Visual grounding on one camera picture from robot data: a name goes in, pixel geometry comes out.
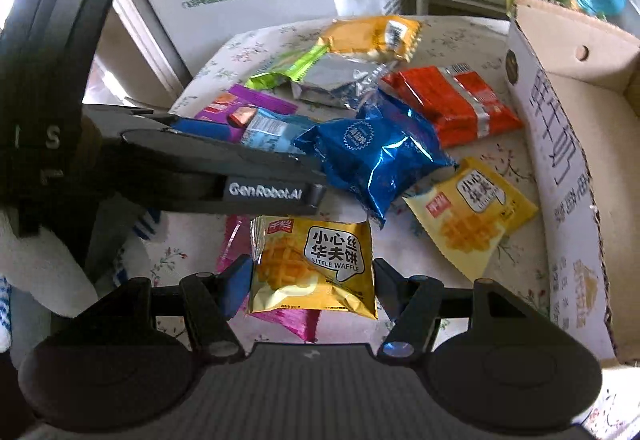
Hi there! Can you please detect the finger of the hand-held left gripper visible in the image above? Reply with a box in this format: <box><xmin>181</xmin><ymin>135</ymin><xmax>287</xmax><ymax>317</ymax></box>
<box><xmin>121</xmin><ymin>128</ymin><xmax>329</xmax><ymax>217</ymax></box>
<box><xmin>122</xmin><ymin>107</ymin><xmax>247</xmax><ymax>144</ymax></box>

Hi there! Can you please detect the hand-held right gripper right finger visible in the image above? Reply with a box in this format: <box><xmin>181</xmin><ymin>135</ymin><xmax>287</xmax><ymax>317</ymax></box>
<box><xmin>372</xmin><ymin>258</ymin><xmax>542</xmax><ymax>365</ymax></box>

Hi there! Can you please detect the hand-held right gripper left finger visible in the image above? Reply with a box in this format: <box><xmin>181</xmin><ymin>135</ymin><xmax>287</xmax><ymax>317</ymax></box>
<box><xmin>97</xmin><ymin>254</ymin><xmax>255</xmax><ymax>359</ymax></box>

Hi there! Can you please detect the yellow waffle snack packet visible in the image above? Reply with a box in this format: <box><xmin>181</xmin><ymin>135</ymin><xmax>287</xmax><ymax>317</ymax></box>
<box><xmin>249</xmin><ymin>215</ymin><xmax>379</xmax><ymax>321</ymax></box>
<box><xmin>402</xmin><ymin>157</ymin><xmax>540</xmax><ymax>281</ymax></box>

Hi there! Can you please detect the blue foil snack packet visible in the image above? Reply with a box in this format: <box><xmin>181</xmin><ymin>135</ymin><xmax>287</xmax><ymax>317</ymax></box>
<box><xmin>292</xmin><ymin>117</ymin><xmax>459</xmax><ymax>229</ymax></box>
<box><xmin>357</xmin><ymin>88</ymin><xmax>442</xmax><ymax>155</ymax></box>

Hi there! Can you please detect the red snack packet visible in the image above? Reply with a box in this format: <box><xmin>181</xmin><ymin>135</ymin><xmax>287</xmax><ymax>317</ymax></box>
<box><xmin>379</xmin><ymin>64</ymin><xmax>524</xmax><ymax>149</ymax></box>

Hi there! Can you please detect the cardboard box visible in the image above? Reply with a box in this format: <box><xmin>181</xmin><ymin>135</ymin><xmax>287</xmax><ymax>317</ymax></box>
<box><xmin>504</xmin><ymin>0</ymin><xmax>640</xmax><ymax>367</ymax></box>

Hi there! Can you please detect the light blue snack packet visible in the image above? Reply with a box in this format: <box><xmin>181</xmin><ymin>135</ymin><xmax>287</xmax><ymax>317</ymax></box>
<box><xmin>240</xmin><ymin>108</ymin><xmax>314</xmax><ymax>155</ymax></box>

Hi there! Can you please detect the purple snack packet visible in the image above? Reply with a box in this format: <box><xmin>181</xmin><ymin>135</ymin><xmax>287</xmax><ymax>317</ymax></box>
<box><xmin>194</xmin><ymin>84</ymin><xmax>299</xmax><ymax>127</ymax></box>

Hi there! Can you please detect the pink snack packet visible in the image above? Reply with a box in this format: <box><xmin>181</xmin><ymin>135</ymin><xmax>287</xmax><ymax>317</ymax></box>
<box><xmin>216</xmin><ymin>215</ymin><xmax>322</xmax><ymax>342</ymax></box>

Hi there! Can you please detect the green snack packet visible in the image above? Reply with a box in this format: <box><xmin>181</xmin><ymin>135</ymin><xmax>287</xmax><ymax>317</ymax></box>
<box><xmin>244</xmin><ymin>44</ymin><xmax>329</xmax><ymax>91</ymax></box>

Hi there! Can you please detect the silver snack packet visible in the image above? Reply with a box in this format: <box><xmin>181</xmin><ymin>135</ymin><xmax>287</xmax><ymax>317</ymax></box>
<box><xmin>292</xmin><ymin>54</ymin><xmax>392</xmax><ymax>109</ymax></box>

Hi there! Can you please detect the floral tablecloth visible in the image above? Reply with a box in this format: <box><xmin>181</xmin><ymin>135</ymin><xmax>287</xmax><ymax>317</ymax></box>
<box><xmin>142</xmin><ymin>14</ymin><xmax>557</xmax><ymax>357</ymax></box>

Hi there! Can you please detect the blue striped white cloth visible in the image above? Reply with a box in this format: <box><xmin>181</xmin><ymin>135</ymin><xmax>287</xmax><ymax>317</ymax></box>
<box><xmin>112</xmin><ymin>210</ymin><xmax>162</xmax><ymax>289</ymax></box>

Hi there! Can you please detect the orange snack packet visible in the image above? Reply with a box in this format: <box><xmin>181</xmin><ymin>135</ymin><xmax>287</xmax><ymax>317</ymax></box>
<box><xmin>318</xmin><ymin>15</ymin><xmax>422</xmax><ymax>64</ymax></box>

